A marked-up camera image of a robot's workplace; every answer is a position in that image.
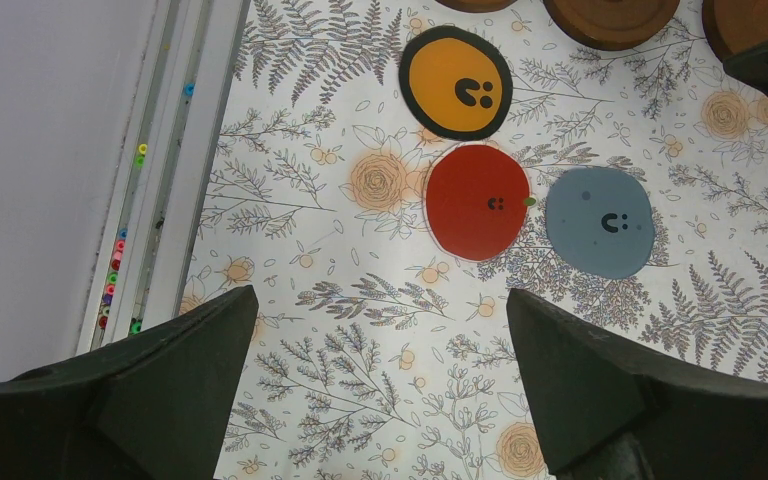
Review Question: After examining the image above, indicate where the floral tablecloth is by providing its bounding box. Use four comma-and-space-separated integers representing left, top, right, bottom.
180, 1, 768, 479

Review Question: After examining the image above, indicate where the orange smiley coaster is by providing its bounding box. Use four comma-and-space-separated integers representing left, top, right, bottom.
398, 25, 513, 141

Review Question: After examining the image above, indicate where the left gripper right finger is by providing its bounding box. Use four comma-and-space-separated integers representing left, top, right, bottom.
507, 289, 768, 479

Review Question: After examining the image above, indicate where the brown wooden coaster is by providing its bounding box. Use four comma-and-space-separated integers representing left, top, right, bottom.
702, 0, 768, 61
544, 0, 680, 51
436, 0, 516, 13

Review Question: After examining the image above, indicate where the red apple coaster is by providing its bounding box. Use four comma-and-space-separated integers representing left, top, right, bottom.
424, 144, 531, 262

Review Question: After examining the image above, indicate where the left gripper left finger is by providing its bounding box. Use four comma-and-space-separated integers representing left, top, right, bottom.
0, 287, 258, 479

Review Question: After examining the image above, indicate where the grey blue coaster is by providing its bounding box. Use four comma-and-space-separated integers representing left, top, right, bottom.
545, 167, 656, 279

